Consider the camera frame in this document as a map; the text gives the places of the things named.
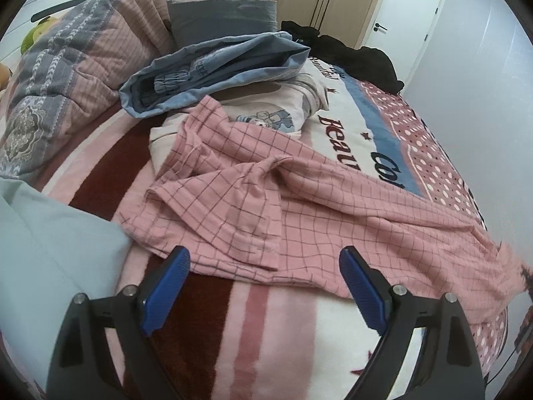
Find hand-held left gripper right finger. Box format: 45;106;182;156
338;247;487;400

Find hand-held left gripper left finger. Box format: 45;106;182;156
45;246;191;400

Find pink checked pants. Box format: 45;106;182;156
116;95;529;325

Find light blue pillow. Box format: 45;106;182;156
0;177;132;342

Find pink striped printed blanket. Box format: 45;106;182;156
0;60;525;400

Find cream printed garment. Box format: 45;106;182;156
149;60;329;176

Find blue denim jeans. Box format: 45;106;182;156
119;32;311;118

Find black clothing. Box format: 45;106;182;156
280;20;404;94

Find pink grey patterned quilt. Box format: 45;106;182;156
0;0;251;176

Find grey pillow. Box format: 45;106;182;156
167;0;279;48

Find white door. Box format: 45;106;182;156
361;0;443;57

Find green plush toy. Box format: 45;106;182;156
20;16;63;56

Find beige wardrobe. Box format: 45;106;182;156
219;0;394;49

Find white headboard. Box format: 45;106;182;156
0;0;100;64

